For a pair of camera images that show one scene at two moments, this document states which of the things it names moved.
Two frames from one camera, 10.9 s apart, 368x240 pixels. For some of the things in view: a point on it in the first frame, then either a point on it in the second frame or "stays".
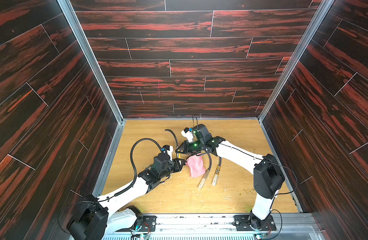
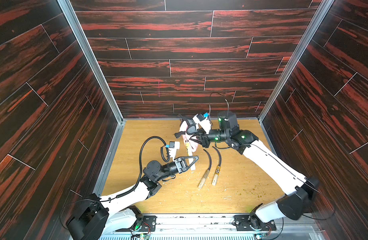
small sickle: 206,175 stays
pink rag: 195,163 → 183,127
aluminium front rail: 291,226 stays
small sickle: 178,150 → 189,153
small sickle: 215,178 stays
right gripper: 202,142 → 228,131
